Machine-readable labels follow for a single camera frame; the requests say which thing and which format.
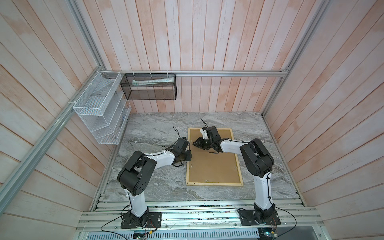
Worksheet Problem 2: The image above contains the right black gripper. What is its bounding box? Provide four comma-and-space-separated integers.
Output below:
192, 136, 214, 150

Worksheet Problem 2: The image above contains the brown backing board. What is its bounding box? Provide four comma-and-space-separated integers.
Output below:
188, 129, 242, 184

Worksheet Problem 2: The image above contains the wooden picture frame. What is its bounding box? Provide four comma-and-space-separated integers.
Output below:
185, 127, 244, 187

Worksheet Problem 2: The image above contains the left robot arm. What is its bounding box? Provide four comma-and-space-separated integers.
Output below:
117, 137, 192, 228

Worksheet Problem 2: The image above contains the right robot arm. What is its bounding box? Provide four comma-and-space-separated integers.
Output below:
193, 126, 281, 226

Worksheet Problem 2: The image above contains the paper in black basket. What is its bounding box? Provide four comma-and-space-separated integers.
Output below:
131, 77, 175, 87

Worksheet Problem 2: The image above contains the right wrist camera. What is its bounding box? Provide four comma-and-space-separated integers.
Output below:
200, 127, 209, 140

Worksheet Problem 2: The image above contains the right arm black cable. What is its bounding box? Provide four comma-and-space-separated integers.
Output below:
199, 116, 298, 240

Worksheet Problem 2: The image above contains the aluminium rail platform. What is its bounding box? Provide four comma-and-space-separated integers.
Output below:
76, 199, 324, 233

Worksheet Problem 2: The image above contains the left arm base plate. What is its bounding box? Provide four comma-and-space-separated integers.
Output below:
121, 212, 162, 229

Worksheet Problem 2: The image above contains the black wire mesh basket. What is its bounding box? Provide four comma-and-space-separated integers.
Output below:
120, 73, 178, 101

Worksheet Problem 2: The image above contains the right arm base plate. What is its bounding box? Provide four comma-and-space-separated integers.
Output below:
237, 209, 281, 226

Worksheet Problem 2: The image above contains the white wire mesh shelf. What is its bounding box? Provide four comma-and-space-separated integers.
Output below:
73, 71, 132, 145

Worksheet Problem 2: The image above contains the aluminium frame profile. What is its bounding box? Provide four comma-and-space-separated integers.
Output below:
1, 1, 322, 224

